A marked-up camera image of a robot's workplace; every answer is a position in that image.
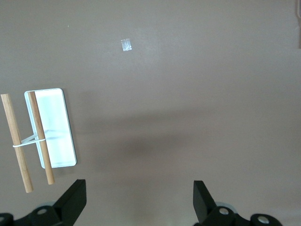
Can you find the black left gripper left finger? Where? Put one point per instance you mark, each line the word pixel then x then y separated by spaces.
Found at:
pixel 68 207

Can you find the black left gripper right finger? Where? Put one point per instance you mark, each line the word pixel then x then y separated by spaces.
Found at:
pixel 211 216

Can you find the white rack base tray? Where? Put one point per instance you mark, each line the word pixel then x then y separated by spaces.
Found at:
pixel 57 113

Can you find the clear tape piece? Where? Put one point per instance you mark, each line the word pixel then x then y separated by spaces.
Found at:
pixel 126 44

